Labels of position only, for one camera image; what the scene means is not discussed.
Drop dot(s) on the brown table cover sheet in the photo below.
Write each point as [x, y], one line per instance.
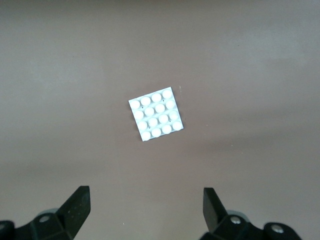
[75, 75]

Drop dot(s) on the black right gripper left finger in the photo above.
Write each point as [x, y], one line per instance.
[70, 217]

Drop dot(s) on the white studded base plate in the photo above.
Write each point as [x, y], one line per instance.
[156, 115]

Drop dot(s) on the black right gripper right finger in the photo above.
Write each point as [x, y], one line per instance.
[215, 220]

